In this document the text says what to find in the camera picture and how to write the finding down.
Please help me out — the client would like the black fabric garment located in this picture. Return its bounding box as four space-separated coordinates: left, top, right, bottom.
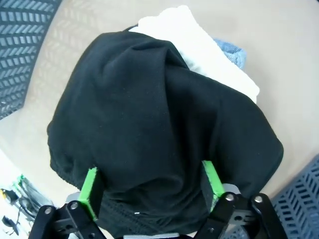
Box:
46 31 285 239

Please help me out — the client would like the gray plastic lattice basket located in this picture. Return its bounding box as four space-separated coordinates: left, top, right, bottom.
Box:
271 153 319 239
0 0 62 120

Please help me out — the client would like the white garment with black lines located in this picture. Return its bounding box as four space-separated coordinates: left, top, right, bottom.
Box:
128 6 261 105

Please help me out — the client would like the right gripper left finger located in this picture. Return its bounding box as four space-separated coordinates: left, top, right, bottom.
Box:
28 167 107 239

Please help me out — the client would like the dark blue denim garment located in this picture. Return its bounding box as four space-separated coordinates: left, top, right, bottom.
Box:
213 37 248 72

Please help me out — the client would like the white slotted base panel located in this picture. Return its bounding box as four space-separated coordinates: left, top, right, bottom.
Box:
0 146 83 239

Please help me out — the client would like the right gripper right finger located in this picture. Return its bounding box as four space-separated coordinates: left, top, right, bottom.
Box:
194 160 287 239

